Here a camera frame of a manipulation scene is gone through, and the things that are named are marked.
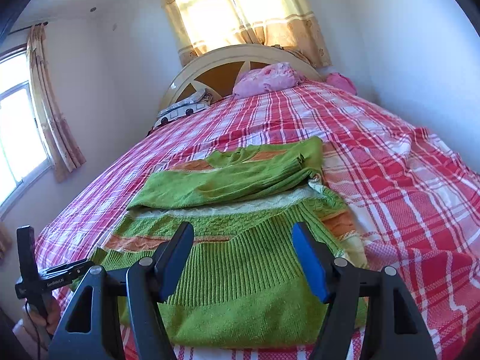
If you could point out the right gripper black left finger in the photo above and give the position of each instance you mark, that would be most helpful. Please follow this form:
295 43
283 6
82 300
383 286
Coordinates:
90 327

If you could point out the green orange striped knit sweater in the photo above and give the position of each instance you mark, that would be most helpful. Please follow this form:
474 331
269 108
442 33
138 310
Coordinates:
242 285

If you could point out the white framed side window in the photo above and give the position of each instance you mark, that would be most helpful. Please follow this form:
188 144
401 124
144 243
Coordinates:
23 154

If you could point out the red white plaid bedsheet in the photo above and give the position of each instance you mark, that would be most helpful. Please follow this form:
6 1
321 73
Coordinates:
416 202

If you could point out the beige side window curtain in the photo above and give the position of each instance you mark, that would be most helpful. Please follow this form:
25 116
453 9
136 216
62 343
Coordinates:
62 149

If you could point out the grey white patterned pillow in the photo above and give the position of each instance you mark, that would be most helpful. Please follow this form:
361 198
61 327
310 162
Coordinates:
198 101

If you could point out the pink cloth at bedside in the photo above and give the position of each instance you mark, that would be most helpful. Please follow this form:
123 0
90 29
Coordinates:
341 82

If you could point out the cream wooden headboard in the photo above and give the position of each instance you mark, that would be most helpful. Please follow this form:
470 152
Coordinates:
218 71

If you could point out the pink floral pillow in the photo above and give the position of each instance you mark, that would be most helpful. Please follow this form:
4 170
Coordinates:
272 78

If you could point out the yellow curtain behind headboard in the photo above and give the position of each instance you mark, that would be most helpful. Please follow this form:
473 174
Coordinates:
201 26

